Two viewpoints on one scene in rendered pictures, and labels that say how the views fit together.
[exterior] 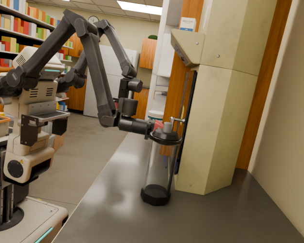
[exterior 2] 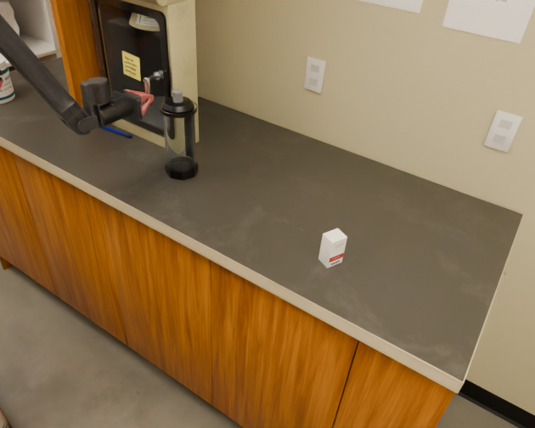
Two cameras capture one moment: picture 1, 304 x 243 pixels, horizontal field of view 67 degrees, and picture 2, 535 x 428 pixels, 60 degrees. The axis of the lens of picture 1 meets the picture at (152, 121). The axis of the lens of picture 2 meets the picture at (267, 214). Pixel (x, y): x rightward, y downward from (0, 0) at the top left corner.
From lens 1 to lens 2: 0.98 m
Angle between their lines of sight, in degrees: 60
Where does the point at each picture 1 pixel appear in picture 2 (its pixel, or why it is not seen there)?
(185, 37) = not seen: outside the picture
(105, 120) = (85, 125)
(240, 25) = not seen: outside the picture
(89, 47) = not seen: outside the picture
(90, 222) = (192, 219)
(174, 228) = (229, 177)
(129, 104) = (105, 89)
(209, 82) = (180, 22)
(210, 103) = (185, 45)
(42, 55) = not seen: outside the picture
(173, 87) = (67, 20)
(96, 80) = (39, 76)
